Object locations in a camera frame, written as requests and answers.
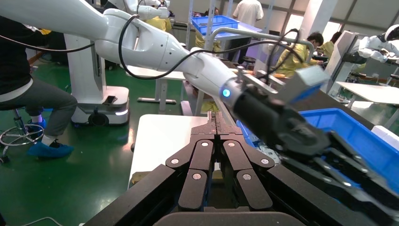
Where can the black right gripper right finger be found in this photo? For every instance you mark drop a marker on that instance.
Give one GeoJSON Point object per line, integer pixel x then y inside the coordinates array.
{"type": "Point", "coordinates": [246, 174]}

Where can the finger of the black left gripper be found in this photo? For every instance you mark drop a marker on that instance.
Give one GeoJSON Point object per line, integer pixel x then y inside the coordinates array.
{"type": "Point", "coordinates": [358, 156]}
{"type": "Point", "coordinates": [343, 184]}

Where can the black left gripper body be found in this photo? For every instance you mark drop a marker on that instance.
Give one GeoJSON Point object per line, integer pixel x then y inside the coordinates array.
{"type": "Point", "coordinates": [274, 124]}

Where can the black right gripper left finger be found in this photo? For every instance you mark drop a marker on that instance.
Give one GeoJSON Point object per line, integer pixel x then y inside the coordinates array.
{"type": "Point", "coordinates": [196, 174]}

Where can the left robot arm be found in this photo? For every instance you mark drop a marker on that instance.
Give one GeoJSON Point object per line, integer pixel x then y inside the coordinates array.
{"type": "Point", "coordinates": [149, 50]}

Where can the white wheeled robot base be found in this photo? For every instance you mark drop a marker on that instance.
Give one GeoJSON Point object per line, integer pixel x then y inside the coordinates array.
{"type": "Point", "coordinates": [90, 90]}

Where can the large blue plastic bin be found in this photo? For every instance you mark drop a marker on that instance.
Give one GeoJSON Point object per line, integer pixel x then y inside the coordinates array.
{"type": "Point", "coordinates": [346, 124]}

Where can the white foam block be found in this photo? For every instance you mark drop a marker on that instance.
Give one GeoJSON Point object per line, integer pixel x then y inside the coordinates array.
{"type": "Point", "coordinates": [388, 137]}

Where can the white table with metal legs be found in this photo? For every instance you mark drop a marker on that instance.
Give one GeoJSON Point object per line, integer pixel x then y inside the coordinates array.
{"type": "Point", "coordinates": [371, 92]}
{"type": "Point", "coordinates": [162, 81]}

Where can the person in yellow jacket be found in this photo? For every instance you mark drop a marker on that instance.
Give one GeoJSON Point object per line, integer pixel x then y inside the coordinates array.
{"type": "Point", "coordinates": [330, 46]}
{"type": "Point", "coordinates": [290, 59]}
{"type": "Point", "coordinates": [159, 24]}

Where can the white humanoid robot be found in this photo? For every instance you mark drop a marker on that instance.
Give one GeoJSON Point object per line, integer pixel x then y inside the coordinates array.
{"type": "Point", "coordinates": [377, 46]}

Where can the black smartphone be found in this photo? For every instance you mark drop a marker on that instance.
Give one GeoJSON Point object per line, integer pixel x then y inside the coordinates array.
{"type": "Point", "coordinates": [109, 99]}

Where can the person in white shirt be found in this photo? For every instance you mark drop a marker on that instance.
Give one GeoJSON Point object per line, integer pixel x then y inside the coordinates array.
{"type": "Point", "coordinates": [247, 12]}

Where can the small blue plastic bin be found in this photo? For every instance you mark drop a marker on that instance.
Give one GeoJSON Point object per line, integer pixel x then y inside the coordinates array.
{"type": "Point", "coordinates": [215, 23]}

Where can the metal shelf rack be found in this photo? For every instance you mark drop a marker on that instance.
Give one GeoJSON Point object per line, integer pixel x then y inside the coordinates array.
{"type": "Point", "coordinates": [210, 12]}

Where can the metal swivel stool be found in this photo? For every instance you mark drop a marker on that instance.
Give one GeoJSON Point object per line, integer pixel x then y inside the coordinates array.
{"type": "Point", "coordinates": [18, 134]}

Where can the seated person in black top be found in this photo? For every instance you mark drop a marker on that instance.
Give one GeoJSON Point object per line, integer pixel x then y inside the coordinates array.
{"type": "Point", "coordinates": [31, 93]}

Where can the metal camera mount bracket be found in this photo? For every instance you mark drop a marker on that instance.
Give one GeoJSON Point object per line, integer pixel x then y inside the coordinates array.
{"type": "Point", "coordinates": [261, 81]}

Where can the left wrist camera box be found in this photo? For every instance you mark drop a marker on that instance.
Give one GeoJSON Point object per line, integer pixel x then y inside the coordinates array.
{"type": "Point", "coordinates": [305, 84]}

